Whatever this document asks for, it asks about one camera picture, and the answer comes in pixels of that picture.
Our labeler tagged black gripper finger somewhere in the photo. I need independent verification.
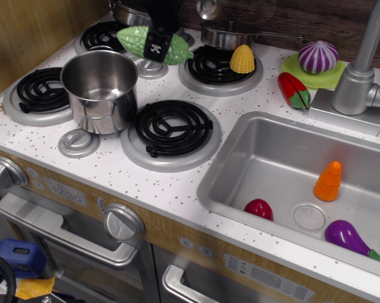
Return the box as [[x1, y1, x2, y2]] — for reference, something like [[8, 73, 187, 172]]
[[143, 26, 173, 63]]

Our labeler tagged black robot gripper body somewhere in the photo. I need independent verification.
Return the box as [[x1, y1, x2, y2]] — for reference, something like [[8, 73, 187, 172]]
[[139, 0, 181, 35]]

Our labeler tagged green bumpy toy squash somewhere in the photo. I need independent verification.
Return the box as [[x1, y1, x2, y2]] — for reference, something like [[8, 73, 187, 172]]
[[117, 26, 194, 65]]

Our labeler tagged large steel pot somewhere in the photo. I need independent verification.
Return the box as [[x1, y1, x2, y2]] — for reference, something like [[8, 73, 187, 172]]
[[60, 49, 138, 134]]

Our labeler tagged steel pot at back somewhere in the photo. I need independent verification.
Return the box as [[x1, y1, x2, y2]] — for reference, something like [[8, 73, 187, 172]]
[[109, 0, 151, 26]]

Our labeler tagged middle silver stovetop knob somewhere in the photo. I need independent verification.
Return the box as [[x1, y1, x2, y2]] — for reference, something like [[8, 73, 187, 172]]
[[136, 60, 169, 80]]

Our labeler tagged silver stovetop knob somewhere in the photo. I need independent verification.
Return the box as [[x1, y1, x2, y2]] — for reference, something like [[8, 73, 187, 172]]
[[136, 60, 169, 80], [176, 28, 195, 47], [58, 129, 100, 158]]

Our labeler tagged back silver stovetop knob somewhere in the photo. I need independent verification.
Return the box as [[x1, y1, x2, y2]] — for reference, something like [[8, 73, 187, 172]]
[[176, 28, 195, 47]]

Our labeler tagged hanging steel ladle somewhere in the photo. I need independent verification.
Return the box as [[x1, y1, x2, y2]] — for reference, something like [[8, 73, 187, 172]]
[[196, 0, 221, 20]]

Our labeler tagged back right black burner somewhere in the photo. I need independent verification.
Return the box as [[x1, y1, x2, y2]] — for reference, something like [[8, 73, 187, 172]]
[[178, 46, 263, 97]]

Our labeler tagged front right black burner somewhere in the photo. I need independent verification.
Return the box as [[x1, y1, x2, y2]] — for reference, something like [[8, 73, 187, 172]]
[[120, 100, 221, 172]]

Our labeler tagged yellow toy corn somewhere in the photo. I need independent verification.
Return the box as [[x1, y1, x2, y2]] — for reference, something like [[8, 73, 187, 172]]
[[230, 44, 256, 74]]

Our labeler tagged front silver stovetop knob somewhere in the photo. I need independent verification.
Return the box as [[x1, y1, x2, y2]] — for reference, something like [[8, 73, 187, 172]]
[[58, 129, 100, 158]]

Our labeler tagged front left black burner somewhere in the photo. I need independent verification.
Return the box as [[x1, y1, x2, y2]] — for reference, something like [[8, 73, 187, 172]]
[[3, 67, 73, 127]]

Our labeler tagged red toy pepper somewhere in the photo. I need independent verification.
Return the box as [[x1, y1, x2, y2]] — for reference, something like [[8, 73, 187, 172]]
[[278, 72, 311, 110]]

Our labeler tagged purple white toy onion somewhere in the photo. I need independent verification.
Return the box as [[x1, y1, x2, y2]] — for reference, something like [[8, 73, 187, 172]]
[[298, 40, 339, 74]]

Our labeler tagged light green plate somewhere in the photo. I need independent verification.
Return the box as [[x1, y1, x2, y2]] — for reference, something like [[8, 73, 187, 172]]
[[282, 54, 346, 90]]

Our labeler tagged right silver oven dial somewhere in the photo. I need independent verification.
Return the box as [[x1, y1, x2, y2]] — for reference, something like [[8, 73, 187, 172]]
[[104, 203, 145, 242]]

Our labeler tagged silver oven dial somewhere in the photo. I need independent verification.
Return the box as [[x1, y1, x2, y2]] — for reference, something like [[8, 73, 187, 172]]
[[104, 203, 145, 242], [0, 156, 29, 190]]

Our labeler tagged red toy tomato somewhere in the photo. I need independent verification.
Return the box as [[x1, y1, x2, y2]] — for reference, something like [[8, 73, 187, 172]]
[[244, 198, 274, 221]]

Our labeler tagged left silver oven dial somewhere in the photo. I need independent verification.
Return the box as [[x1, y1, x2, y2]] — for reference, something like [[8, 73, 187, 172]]
[[0, 156, 29, 190]]

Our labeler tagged silver toy faucet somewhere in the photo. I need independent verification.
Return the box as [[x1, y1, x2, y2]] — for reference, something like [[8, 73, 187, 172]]
[[307, 1, 380, 136]]

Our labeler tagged orange toy carrot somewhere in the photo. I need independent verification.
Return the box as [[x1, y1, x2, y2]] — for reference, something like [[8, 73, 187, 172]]
[[313, 161, 343, 202]]

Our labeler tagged silver sink basin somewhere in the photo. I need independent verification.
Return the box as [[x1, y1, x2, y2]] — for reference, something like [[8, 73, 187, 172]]
[[197, 112, 380, 276]]

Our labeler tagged blue device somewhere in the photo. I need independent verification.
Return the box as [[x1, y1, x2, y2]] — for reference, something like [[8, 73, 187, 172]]
[[0, 239, 47, 278]]

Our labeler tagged purple toy eggplant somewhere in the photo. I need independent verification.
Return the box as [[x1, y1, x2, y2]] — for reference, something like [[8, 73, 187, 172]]
[[324, 220, 380, 262]]

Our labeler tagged yellow tape piece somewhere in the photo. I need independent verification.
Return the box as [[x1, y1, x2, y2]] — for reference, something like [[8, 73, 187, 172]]
[[15, 276, 56, 300]]

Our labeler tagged steel saucepan with handle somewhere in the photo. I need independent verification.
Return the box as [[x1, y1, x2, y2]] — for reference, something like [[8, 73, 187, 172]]
[[201, 20, 303, 51]]

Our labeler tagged left oven door handle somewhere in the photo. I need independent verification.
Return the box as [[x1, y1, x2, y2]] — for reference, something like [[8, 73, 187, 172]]
[[0, 193, 138, 270]]

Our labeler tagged oven door handle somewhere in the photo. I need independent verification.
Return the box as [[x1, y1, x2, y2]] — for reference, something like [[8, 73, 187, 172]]
[[162, 264, 210, 302], [0, 193, 138, 270]]

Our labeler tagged right oven door handle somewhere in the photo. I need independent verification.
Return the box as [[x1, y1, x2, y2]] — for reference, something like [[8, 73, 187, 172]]
[[162, 264, 210, 302]]

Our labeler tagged black cable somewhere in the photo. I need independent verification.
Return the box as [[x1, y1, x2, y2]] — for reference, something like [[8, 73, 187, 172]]
[[0, 253, 17, 303]]

